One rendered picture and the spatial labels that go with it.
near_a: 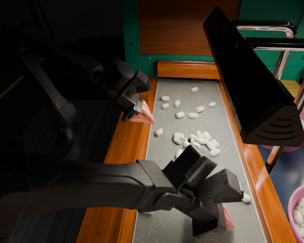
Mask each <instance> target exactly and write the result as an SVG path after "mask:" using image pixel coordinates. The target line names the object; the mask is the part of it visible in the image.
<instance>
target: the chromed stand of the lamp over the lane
mask: <svg viewBox="0 0 304 243"><path fill-rule="evenodd" d="M230 24H231V25H233V26H234V27H235V28H236V29H237V30H276V31H284V32H285V33H286V37H285V38H266V37H245V38H244V39H243V41H244V42H245V43H246V44H248V45H249V46H250V47H251V48H252V49H253V50H281V51H280V54H279V57H278V60H277V63H276V66H275V69H274V71H273V76H274V77H275V78H276V80H277V81H278V82H279V83H280V85H281V86H282V87H283V88H284V90H285V91H286V92H287V93H288V95H289V96H290V97H291V99H292V100H293V101H294V103H295V104H296V106H297V109H298V112H299V115H301V113H302V111H303V109H304V80H303V83H302V86H301V88H300V90H299V92H298V94H297V96H296V98H294V97H293V95H292V94H291V93H290V92H289V91H288V89H287V88H286V87H285V86H284V84H283V83H282V82H281V81H280V78H281V76H282V73H283V71H284V68H285V65H286V63H287V60H288V58H289V55H290V53H291V51H304V39H302V38H296V37H297V29H296V27H295V25H294V24H293V23H291V22H289V21H278V20H233V19H231V20H230ZM230 24H229V23H228V22H224V23H223V28H224V29H225V30H226V29H227V27H229V26H230ZM243 41H242V40H235V47H236V48H237V50H239V49H240V48H241V47H242V46H244V45H245V44H244V42H243ZM283 148H284V147H282V146H273V148H272V150H271V152H270V155H269V157H268V159H267V160H266V163H265V166H266V169H267V171H268V174H269V175H270V174H271V172H272V170H273V168H274V166H275V165H276V162H277V160H278V158H279V156H280V154H281V152H282V150H283Z"/></svg>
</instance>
